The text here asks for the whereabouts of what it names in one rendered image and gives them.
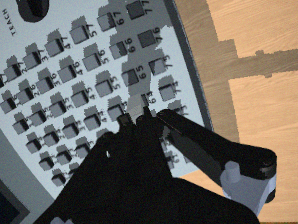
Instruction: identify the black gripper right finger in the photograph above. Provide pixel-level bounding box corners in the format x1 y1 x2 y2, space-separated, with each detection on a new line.
134 93 277 224

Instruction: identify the grey box with dark base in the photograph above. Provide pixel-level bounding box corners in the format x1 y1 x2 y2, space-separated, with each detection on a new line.
0 0 214 224

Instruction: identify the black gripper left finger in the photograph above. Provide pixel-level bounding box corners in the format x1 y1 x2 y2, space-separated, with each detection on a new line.
32 96 141 224

